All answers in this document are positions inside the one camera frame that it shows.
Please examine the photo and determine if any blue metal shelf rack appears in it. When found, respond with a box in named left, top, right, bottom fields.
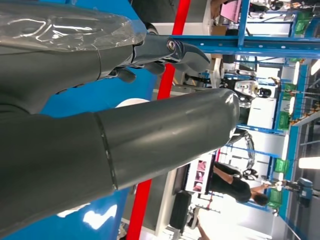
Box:
left=225, top=59, right=320, bottom=229
left=5, top=0, right=320, bottom=240

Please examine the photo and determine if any white photo display board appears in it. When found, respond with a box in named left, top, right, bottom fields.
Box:
left=184, top=158, right=214, bottom=196

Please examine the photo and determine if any pink box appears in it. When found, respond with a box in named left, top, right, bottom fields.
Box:
left=219, top=0, right=243, bottom=25

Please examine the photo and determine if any blue lift machine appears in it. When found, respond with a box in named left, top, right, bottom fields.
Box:
left=297, top=177, right=314, bottom=209

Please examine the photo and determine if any person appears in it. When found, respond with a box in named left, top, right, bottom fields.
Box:
left=196, top=224, right=211, bottom=240
left=208, top=161, right=270, bottom=207

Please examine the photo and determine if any green plastic crate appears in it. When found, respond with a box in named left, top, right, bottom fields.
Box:
left=274, top=158, right=290, bottom=174
left=268, top=188, right=284, bottom=210
left=278, top=110, right=291, bottom=131

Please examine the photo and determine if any white humanoid robot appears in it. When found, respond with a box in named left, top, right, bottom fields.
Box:
left=234, top=78, right=260, bottom=101

